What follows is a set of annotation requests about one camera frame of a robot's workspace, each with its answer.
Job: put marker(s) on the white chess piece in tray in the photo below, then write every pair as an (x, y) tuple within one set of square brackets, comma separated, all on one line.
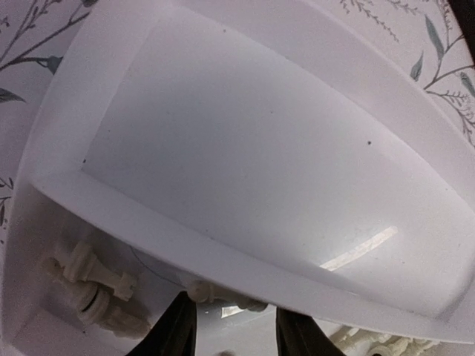
[(205, 292), (95, 306), (84, 265)]

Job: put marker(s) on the floral patterned table mat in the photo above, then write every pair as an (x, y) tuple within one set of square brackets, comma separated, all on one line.
[(423, 38)]

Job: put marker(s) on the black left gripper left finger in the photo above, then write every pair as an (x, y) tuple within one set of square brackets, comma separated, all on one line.
[(173, 333)]

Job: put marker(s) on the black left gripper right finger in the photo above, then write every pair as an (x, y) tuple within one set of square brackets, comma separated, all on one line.
[(298, 334)]

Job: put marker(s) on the white plastic tray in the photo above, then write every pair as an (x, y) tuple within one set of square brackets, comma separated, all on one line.
[(263, 146)]

